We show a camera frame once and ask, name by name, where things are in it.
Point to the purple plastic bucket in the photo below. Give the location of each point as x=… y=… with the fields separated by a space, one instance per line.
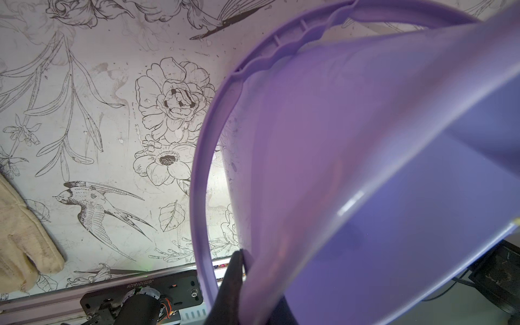
x=375 y=144

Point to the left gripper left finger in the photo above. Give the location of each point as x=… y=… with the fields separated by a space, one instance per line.
x=225 y=309

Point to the beige worn cloth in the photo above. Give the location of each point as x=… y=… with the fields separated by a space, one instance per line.
x=26 y=248

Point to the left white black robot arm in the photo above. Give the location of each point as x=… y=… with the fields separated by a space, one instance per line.
x=156 y=300

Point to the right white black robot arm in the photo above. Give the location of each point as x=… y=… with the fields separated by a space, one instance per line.
x=496 y=276

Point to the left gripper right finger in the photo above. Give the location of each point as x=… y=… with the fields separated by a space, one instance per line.
x=263 y=290

